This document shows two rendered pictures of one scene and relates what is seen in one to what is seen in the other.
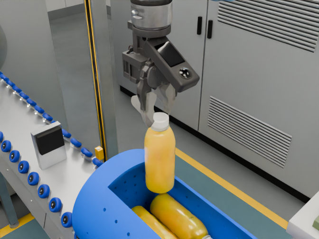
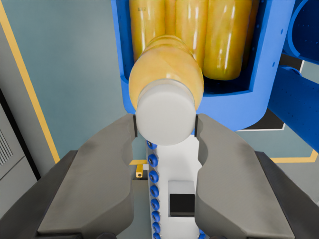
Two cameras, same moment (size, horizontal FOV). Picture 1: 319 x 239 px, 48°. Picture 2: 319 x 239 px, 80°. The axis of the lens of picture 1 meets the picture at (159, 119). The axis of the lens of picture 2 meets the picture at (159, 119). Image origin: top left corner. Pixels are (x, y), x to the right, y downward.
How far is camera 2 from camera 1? 0.67 m
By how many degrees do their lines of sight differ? 35
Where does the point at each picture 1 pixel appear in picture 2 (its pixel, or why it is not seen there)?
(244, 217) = (41, 73)
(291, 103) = not seen: outside the picture
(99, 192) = (260, 93)
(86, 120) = not seen: hidden behind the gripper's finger
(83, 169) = (164, 162)
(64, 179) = (184, 162)
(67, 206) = not seen: hidden behind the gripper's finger
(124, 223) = (283, 13)
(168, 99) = (120, 153)
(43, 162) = (191, 187)
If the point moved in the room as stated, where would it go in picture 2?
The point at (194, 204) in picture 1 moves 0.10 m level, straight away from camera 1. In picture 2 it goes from (122, 25) to (89, 62)
